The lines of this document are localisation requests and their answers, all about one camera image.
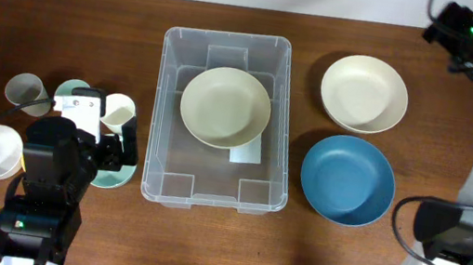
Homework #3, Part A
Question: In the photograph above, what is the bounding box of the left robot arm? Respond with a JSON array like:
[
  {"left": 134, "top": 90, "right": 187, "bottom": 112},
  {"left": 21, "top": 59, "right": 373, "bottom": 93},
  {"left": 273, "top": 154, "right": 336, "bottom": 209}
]
[{"left": 0, "top": 86, "right": 138, "bottom": 265}]

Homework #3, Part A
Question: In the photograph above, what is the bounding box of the clear plastic storage bin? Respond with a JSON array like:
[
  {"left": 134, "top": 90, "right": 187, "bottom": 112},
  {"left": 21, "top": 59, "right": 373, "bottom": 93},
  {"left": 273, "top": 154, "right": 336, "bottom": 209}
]
[{"left": 140, "top": 27, "right": 292, "bottom": 215}]

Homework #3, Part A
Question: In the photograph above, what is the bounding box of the yellow small bowl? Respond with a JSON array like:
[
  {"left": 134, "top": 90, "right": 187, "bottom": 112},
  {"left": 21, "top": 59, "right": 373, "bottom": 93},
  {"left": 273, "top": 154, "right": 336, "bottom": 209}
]
[{"left": 20, "top": 153, "right": 26, "bottom": 172}]

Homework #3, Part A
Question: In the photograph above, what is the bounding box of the blue plate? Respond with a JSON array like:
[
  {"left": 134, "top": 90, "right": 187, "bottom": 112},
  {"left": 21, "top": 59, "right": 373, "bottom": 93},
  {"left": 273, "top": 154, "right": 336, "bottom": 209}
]
[{"left": 300, "top": 135, "right": 396, "bottom": 227}]

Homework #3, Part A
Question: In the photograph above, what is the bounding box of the grey plastic cup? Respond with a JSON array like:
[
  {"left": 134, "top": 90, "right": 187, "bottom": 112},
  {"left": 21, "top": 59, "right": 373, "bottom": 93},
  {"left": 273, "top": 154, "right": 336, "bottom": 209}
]
[{"left": 4, "top": 73, "right": 51, "bottom": 117}]

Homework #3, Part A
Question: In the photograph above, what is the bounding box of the cream plastic cup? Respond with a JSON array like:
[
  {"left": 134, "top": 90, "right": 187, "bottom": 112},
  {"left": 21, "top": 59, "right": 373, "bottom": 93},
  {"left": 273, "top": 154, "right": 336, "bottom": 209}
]
[{"left": 100, "top": 93, "right": 136, "bottom": 135}]

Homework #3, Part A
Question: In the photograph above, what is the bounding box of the cream plate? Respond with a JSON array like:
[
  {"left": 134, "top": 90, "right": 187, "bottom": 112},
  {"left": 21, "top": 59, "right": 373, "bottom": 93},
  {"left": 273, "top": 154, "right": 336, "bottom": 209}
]
[
  {"left": 320, "top": 55, "right": 409, "bottom": 135},
  {"left": 180, "top": 67, "right": 271, "bottom": 150}
]

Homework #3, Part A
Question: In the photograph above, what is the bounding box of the green plastic cup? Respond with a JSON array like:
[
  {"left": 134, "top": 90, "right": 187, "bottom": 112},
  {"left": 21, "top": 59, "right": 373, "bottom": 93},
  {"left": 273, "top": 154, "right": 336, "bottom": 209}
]
[{"left": 54, "top": 79, "right": 89, "bottom": 97}]

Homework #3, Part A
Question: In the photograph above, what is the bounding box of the green small bowl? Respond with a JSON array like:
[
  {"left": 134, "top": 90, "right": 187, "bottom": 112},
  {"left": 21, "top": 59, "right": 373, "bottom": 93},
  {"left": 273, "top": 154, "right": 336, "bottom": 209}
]
[{"left": 91, "top": 165, "right": 137, "bottom": 189}]

